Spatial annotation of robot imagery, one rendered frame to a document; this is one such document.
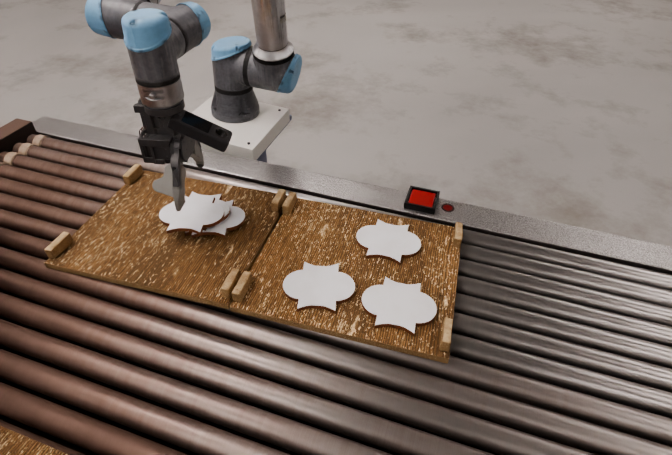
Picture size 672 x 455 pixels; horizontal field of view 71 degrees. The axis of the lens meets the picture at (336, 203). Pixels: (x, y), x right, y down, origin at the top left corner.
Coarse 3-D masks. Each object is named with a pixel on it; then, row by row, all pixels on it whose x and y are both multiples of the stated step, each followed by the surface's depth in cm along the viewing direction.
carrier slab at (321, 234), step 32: (288, 224) 107; (320, 224) 108; (352, 224) 108; (416, 224) 108; (288, 256) 99; (320, 256) 100; (352, 256) 100; (416, 256) 100; (448, 256) 100; (256, 288) 92; (448, 288) 93; (288, 320) 87; (320, 320) 87; (352, 320) 87; (416, 352) 82; (448, 352) 82
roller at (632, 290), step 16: (16, 144) 135; (32, 144) 135; (48, 160) 132; (64, 160) 130; (80, 160) 129; (96, 160) 129; (464, 256) 104; (480, 256) 103; (496, 256) 103; (512, 256) 103; (528, 272) 101; (544, 272) 100; (560, 272) 99; (576, 272) 99; (592, 288) 98; (608, 288) 97; (624, 288) 96; (640, 288) 96; (656, 288) 96; (656, 304) 95
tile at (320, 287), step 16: (304, 272) 95; (320, 272) 95; (336, 272) 95; (288, 288) 91; (304, 288) 91; (320, 288) 91; (336, 288) 91; (352, 288) 92; (304, 304) 88; (320, 304) 88
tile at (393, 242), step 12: (360, 228) 105; (372, 228) 105; (384, 228) 105; (396, 228) 105; (360, 240) 102; (372, 240) 102; (384, 240) 102; (396, 240) 102; (408, 240) 102; (372, 252) 99; (384, 252) 99; (396, 252) 99; (408, 252) 99
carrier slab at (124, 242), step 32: (128, 192) 116; (224, 192) 116; (256, 192) 116; (96, 224) 106; (128, 224) 107; (160, 224) 107; (256, 224) 107; (64, 256) 99; (96, 256) 99; (128, 256) 99; (160, 256) 99; (192, 256) 99; (224, 256) 99; (256, 256) 100; (160, 288) 92; (192, 288) 92
